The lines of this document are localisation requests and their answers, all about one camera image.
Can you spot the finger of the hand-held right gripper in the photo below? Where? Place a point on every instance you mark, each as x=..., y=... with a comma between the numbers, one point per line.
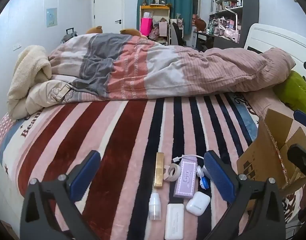
x=304, y=120
x=301, y=158

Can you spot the dark suitcase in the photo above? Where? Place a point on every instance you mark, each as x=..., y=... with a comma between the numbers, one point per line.
x=69, y=34

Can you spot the cream fleece blanket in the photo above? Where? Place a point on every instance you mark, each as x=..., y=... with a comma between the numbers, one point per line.
x=28, y=67

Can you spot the green plush pillow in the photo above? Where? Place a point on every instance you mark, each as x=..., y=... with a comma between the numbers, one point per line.
x=293, y=92

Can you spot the dark bookshelf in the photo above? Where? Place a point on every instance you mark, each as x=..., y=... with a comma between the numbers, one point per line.
x=249, y=0

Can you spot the brown plush toy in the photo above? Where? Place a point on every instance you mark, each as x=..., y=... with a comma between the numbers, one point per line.
x=94, y=30
x=131, y=32

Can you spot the beige tape roll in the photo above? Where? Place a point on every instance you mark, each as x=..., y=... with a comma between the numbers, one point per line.
x=179, y=172

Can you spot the dark desk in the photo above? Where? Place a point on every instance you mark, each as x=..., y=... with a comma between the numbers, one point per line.
x=213, y=41

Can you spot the white spray bottle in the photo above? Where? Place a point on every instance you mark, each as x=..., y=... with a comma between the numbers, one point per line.
x=154, y=207

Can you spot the white earbuds case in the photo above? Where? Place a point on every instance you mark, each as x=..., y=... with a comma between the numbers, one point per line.
x=196, y=203

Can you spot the brown capybara plush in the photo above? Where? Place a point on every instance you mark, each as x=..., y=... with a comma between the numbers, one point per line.
x=200, y=24

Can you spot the white headboard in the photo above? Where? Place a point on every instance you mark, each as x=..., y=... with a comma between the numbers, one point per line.
x=263, y=36

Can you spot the white wall socket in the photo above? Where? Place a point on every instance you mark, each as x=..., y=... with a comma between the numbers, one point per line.
x=17, y=46

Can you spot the beige paper bag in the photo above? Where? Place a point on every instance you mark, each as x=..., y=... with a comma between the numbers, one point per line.
x=163, y=29

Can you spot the red white patterned clothing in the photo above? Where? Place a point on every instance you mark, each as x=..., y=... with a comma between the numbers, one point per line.
x=290, y=205

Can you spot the white power bank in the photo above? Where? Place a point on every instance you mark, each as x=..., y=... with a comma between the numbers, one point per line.
x=174, y=222

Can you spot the purple rectangular box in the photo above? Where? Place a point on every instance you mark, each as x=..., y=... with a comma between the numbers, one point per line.
x=185, y=180

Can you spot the white desk lamp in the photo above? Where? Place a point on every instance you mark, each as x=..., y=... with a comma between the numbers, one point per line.
x=233, y=13

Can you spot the white blue contact lens case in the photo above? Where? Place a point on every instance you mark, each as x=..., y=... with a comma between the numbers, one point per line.
x=204, y=181

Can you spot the white door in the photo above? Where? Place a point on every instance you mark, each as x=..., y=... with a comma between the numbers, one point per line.
x=108, y=7

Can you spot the yellow shelf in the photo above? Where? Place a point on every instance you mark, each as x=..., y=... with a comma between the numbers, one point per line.
x=143, y=11

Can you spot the pink grey patchwork quilt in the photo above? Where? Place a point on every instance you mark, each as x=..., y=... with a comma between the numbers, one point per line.
x=168, y=67

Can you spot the cardboard box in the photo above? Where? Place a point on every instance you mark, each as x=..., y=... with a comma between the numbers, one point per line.
x=255, y=165

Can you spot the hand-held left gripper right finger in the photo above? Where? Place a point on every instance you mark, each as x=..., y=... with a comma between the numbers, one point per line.
x=219, y=177

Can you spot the striped plush blanket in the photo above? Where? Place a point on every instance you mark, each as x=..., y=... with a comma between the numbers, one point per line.
x=118, y=142

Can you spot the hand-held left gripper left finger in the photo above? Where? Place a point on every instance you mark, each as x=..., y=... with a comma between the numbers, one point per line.
x=84, y=177

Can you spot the pink gift bag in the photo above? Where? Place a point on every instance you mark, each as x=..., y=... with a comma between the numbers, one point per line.
x=146, y=26

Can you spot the black chair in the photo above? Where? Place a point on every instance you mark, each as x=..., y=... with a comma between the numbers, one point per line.
x=176, y=33

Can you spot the light blue wall poster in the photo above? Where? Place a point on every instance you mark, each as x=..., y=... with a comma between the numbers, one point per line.
x=51, y=17

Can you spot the gold rectangular box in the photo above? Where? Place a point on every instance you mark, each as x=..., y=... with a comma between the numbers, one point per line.
x=158, y=172

